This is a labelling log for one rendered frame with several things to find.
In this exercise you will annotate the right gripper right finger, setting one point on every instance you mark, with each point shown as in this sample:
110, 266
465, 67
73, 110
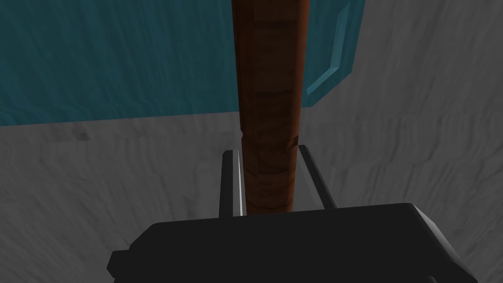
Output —
316, 181

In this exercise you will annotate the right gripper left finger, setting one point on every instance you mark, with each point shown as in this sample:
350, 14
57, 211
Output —
228, 184

